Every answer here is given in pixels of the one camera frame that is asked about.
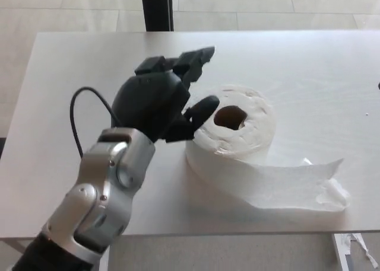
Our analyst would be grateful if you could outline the crumpled white paper scraps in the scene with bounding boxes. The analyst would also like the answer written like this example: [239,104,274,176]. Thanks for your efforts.
[341,232,376,262]

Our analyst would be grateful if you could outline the white toilet paper roll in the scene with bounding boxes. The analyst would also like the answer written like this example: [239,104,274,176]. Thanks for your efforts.
[184,85,352,222]

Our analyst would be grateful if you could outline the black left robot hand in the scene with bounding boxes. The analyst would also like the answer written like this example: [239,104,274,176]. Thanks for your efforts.
[112,46,220,144]

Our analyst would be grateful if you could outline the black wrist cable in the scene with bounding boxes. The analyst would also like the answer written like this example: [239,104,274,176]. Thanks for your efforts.
[69,87,123,160]

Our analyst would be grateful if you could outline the slanted white table brace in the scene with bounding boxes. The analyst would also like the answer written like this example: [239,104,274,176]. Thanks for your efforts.
[0,237,29,254]

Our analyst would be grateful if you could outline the white flat box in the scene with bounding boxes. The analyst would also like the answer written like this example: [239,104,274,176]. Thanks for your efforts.
[331,232,353,271]

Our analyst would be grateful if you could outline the black vertical post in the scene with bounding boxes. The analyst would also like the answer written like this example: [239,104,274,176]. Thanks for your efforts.
[140,0,174,33]

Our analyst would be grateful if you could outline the upright white table leg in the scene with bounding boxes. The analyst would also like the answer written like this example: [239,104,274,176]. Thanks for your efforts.
[100,243,111,271]

